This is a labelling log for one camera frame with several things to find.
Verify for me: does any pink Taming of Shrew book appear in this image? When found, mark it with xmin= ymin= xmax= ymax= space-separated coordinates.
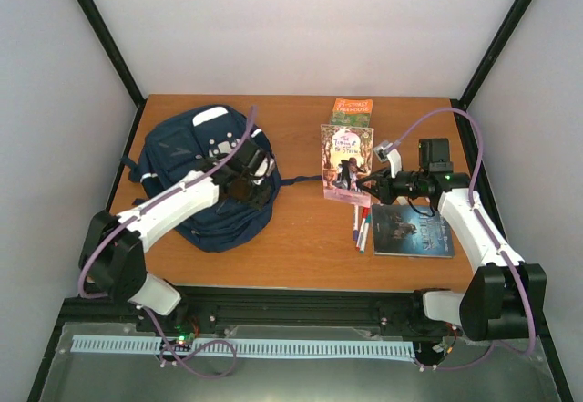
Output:
xmin=321 ymin=124 xmax=373 ymax=208

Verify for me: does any navy blue backpack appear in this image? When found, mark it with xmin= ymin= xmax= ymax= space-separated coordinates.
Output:
xmin=117 ymin=105 xmax=306 ymax=253

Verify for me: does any orange Treehouse book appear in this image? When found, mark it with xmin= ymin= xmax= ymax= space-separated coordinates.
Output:
xmin=329 ymin=98 xmax=373 ymax=128

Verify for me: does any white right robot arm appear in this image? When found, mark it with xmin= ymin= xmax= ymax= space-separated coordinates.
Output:
xmin=357 ymin=139 xmax=547 ymax=341

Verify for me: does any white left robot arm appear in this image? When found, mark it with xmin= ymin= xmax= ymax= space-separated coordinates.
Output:
xmin=77 ymin=139 xmax=276 ymax=332

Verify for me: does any purple cap whiteboard marker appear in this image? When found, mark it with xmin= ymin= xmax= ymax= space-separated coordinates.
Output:
xmin=353 ymin=205 xmax=360 ymax=242

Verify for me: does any red cap whiteboard marker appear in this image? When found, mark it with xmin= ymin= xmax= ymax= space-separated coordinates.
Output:
xmin=353 ymin=207 xmax=370 ymax=250

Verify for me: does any green cap whiteboard marker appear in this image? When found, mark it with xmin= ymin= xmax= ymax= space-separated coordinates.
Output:
xmin=358 ymin=220 xmax=370 ymax=253

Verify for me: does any dark blue Wuthering Heights book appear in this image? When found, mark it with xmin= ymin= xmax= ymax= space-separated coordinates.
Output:
xmin=372 ymin=204 xmax=455 ymax=259

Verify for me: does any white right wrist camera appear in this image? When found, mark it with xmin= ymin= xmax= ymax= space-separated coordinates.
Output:
xmin=373 ymin=140 xmax=403 ymax=178

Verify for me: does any black aluminium frame rail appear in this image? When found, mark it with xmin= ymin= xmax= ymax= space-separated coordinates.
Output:
xmin=63 ymin=283 xmax=461 ymax=339

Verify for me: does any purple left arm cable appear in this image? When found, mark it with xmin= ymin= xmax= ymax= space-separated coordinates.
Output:
xmin=77 ymin=104 xmax=259 ymax=298

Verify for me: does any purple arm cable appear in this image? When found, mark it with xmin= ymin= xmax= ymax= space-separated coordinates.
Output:
xmin=391 ymin=108 xmax=537 ymax=371
xmin=77 ymin=104 xmax=259 ymax=298

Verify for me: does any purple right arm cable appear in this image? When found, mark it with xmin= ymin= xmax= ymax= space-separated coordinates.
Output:
xmin=391 ymin=108 xmax=537 ymax=371

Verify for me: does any light blue slotted cable duct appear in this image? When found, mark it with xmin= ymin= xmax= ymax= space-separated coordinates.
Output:
xmin=70 ymin=335 xmax=415 ymax=362

